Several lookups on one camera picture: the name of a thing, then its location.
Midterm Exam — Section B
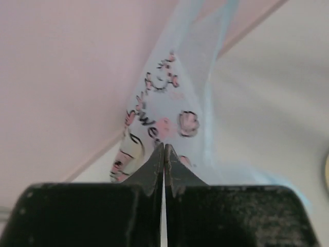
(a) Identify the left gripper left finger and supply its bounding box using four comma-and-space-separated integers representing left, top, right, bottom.
1, 145, 165, 246

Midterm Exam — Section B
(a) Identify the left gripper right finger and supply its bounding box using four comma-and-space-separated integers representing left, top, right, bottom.
164, 145, 320, 246

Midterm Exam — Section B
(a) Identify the light blue printed plastic bag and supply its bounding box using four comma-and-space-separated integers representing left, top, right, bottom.
109, 1, 312, 209

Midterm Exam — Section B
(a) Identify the cream ceramic plate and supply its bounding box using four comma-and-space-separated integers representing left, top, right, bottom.
321, 152, 328, 191

